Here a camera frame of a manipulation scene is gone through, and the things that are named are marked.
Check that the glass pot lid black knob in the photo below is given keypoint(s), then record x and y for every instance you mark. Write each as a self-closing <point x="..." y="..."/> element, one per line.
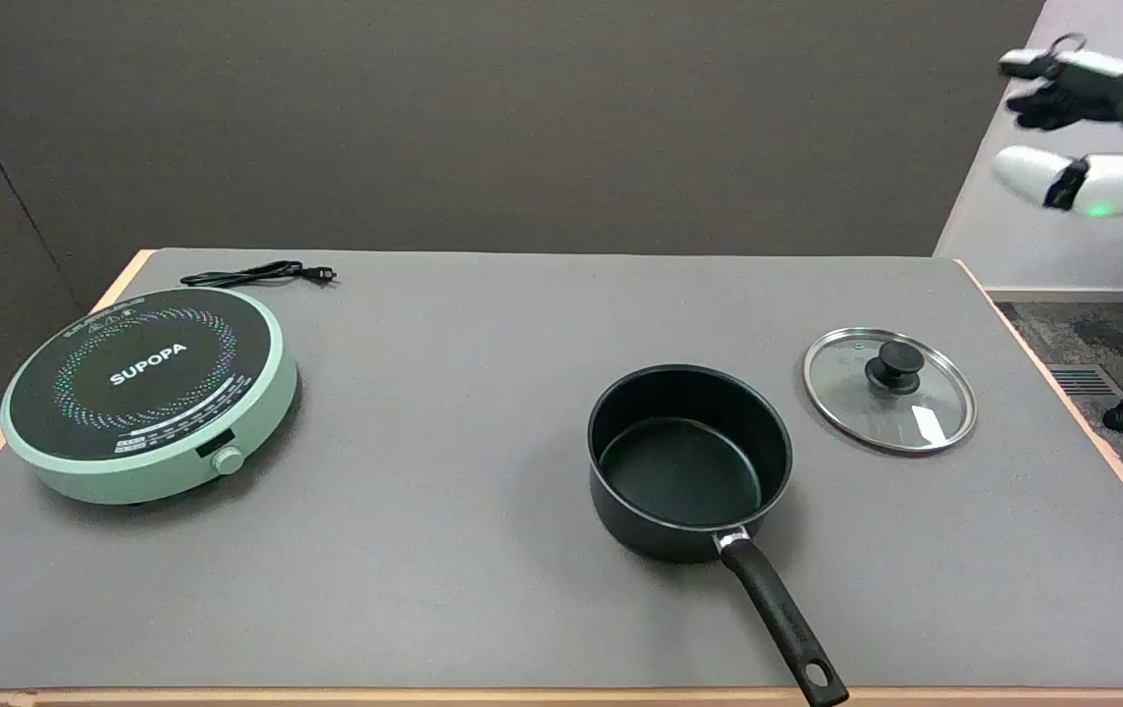
<point x="846" y="388"/>

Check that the metal floor vent grille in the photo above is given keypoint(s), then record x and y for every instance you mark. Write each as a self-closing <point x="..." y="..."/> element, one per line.
<point x="1084" y="381"/>

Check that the green round induction cooker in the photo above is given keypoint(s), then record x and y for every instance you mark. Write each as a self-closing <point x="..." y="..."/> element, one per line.
<point x="144" y="393"/>

